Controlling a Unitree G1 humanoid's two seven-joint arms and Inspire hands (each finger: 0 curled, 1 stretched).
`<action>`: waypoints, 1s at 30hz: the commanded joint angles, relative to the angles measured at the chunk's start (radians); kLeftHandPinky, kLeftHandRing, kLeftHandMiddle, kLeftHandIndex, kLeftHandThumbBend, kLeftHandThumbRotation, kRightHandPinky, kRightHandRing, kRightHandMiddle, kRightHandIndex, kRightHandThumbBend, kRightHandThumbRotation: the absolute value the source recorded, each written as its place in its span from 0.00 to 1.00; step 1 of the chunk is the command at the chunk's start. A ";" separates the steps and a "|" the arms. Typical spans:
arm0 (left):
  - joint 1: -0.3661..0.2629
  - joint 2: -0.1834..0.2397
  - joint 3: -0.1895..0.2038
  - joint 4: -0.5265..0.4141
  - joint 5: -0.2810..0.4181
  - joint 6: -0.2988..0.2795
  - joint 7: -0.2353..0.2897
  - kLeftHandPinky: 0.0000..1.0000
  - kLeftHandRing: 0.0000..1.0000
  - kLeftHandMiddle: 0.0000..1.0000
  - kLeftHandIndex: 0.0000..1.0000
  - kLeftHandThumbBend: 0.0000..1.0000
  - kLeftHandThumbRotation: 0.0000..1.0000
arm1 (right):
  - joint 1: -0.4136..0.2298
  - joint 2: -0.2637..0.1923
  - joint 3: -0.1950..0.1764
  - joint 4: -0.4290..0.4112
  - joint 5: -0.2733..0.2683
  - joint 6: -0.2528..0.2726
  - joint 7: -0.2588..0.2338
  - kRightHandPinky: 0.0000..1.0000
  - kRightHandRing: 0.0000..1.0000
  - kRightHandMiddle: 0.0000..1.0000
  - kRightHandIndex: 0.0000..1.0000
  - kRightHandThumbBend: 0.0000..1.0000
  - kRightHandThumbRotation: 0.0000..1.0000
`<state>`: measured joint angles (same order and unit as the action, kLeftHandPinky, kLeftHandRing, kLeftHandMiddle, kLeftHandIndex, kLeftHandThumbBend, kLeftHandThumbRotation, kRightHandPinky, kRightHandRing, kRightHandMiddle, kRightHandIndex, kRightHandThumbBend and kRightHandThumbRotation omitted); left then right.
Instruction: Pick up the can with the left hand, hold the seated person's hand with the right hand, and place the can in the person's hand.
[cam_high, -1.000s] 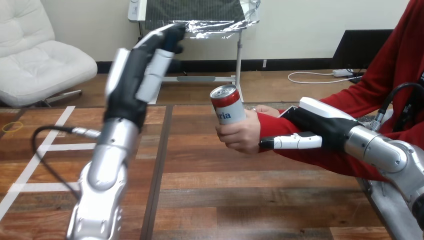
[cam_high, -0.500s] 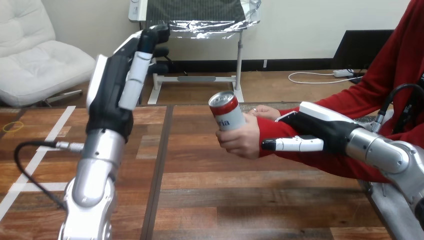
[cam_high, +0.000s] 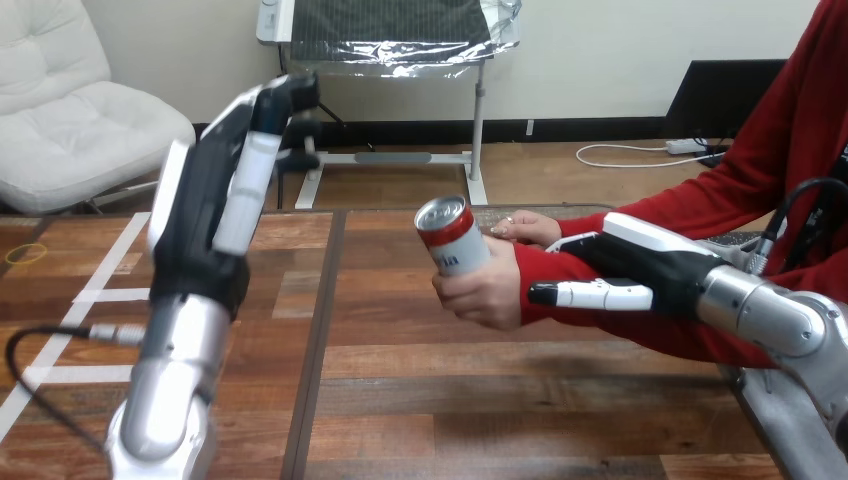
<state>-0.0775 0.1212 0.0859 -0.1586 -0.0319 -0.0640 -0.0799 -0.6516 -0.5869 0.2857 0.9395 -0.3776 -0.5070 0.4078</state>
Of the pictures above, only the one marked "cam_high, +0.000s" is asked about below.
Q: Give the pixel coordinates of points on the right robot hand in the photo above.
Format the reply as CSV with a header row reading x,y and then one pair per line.
x,y
649,268

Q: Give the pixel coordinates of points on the person's hand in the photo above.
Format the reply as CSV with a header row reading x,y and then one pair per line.
x,y
480,295
530,228

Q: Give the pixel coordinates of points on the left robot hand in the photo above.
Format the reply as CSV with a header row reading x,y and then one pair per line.
x,y
192,218

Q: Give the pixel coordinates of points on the red and white drink can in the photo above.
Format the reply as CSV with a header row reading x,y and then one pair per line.
x,y
457,242

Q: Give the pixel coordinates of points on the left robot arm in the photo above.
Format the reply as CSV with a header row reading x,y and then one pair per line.
x,y
169,378

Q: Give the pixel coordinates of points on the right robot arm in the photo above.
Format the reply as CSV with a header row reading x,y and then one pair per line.
x,y
762,311

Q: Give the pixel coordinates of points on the person's forearm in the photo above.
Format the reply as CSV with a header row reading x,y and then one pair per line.
x,y
656,204
629,328

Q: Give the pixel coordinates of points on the person's body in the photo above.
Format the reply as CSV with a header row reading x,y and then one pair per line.
x,y
815,99

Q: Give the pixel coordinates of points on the white power strip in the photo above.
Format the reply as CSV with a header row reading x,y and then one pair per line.
x,y
684,146

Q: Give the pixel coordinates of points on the white cushioned chair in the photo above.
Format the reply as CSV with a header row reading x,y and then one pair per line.
x,y
73,126

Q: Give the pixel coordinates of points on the dark screen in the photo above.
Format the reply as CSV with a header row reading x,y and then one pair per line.
x,y
722,99

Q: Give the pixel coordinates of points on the foil sheet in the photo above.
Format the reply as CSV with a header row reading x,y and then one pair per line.
x,y
397,30

